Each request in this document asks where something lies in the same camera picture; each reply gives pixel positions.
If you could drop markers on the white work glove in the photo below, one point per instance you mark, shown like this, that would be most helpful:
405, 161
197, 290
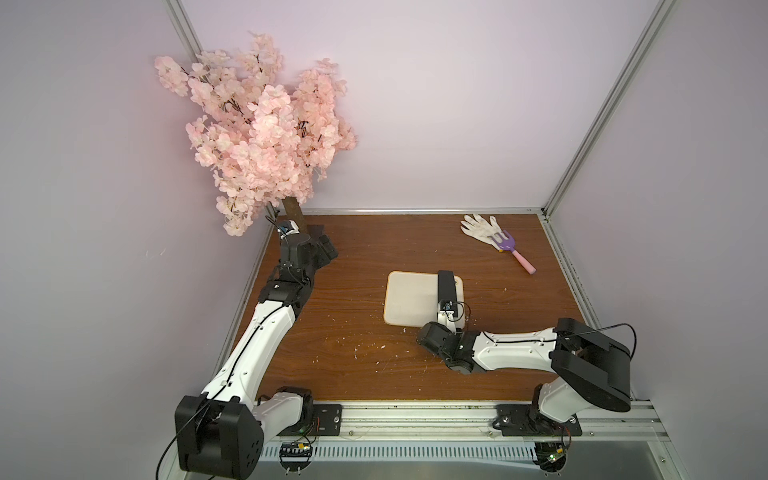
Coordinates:
481, 229

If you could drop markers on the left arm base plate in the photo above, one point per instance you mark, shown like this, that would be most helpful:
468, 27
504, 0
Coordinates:
322, 420

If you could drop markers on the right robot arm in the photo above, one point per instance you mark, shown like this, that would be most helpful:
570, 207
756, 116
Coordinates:
591, 368

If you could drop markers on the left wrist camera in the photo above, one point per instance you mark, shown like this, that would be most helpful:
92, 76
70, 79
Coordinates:
287, 227

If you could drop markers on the purple pink toy rake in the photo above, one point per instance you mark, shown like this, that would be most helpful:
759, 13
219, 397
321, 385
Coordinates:
506, 243

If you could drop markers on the aluminium front rail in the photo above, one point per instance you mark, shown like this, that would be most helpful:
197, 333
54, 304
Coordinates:
430, 421

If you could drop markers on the dark metal tree base plate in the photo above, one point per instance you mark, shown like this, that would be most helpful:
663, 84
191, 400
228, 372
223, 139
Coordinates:
315, 230

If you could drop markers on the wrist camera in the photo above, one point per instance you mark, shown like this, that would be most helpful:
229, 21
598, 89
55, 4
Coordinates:
287, 227
452, 315

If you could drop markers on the pink cherry blossom tree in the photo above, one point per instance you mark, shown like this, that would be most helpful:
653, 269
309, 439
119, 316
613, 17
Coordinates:
263, 142

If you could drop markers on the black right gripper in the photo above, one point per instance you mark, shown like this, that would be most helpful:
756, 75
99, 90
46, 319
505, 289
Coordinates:
447, 298

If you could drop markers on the left circuit board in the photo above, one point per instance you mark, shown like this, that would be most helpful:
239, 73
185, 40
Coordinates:
295, 457

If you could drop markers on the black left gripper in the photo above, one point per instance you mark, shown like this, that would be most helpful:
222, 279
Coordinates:
319, 259

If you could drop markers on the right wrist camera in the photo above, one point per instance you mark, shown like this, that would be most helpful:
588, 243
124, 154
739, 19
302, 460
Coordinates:
452, 315

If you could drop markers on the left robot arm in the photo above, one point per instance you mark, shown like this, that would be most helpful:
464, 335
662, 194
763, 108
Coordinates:
222, 431

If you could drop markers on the white cutting board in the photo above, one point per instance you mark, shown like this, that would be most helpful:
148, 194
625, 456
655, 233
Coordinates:
411, 298

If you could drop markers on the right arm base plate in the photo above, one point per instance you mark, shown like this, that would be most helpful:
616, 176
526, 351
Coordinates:
522, 420

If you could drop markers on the black cleaver knife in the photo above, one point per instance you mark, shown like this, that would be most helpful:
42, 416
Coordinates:
446, 291

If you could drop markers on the circuit board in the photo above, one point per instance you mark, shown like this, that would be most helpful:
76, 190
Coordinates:
550, 457
295, 457

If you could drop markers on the right circuit board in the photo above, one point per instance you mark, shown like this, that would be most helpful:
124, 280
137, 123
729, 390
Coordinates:
550, 457

